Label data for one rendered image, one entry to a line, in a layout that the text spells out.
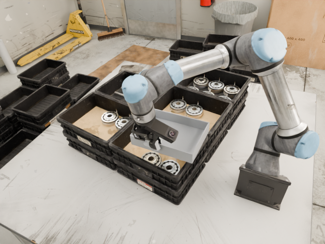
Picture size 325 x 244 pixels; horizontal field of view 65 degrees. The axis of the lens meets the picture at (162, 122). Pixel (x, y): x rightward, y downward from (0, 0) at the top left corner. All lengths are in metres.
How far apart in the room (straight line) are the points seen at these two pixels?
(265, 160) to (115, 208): 0.73
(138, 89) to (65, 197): 0.87
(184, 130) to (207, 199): 0.38
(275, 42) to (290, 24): 2.89
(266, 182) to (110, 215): 0.72
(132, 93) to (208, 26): 3.62
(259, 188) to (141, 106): 0.71
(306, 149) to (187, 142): 0.45
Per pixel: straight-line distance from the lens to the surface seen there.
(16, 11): 4.67
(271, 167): 1.21
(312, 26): 3.88
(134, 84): 0.72
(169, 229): 1.23
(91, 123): 1.58
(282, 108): 1.05
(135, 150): 1.34
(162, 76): 0.76
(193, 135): 1.09
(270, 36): 0.96
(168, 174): 1.10
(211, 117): 1.51
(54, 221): 1.38
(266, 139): 1.21
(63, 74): 2.92
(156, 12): 4.51
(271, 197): 1.28
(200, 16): 4.26
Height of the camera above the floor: 1.80
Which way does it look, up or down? 41 degrees down
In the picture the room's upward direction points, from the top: 5 degrees counter-clockwise
